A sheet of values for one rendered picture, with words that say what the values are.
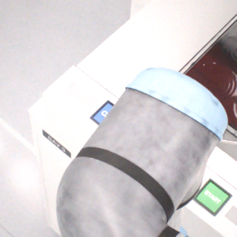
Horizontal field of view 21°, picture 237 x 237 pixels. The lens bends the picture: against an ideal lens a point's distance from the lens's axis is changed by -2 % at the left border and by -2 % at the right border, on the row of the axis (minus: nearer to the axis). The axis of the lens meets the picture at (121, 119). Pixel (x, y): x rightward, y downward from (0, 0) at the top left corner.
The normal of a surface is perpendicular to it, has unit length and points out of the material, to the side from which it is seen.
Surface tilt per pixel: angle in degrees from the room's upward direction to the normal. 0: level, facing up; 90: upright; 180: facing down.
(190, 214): 90
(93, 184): 21
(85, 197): 27
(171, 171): 41
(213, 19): 0
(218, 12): 0
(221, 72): 0
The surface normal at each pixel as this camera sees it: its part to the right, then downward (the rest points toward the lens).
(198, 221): -0.65, 0.64
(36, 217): 0.04, -0.50
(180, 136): 0.45, -0.20
